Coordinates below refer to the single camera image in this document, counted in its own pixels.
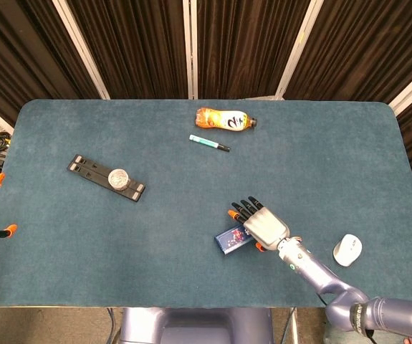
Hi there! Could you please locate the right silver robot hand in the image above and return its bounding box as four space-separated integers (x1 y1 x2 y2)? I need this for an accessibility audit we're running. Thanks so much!
228 196 292 253

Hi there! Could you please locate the small blue white box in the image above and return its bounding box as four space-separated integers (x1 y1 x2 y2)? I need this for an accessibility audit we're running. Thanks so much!
215 224 260 256

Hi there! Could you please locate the white computer mouse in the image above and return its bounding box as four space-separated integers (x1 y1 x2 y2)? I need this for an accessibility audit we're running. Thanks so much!
332 234 363 267

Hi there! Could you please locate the green whiteboard marker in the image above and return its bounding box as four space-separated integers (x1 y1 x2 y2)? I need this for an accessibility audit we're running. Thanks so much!
188 134 231 153

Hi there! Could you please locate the blue felt table cover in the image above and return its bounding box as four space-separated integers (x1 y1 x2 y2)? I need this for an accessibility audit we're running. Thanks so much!
0 99 412 309

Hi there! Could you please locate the orange soda bottle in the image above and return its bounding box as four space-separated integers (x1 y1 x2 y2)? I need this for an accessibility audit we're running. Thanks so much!
195 107 259 132

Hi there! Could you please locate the black folding stand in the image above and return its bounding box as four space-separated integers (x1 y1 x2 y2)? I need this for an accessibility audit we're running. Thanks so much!
67 154 146 204

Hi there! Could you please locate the purple robot torso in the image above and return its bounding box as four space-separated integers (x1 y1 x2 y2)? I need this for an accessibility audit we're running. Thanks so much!
118 307 274 344

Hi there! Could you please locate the clear jar of clips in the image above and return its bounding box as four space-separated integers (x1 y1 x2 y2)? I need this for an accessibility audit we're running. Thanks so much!
107 168 131 191

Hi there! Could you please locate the blue cable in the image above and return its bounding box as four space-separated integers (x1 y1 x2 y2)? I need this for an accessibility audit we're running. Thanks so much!
105 307 118 344

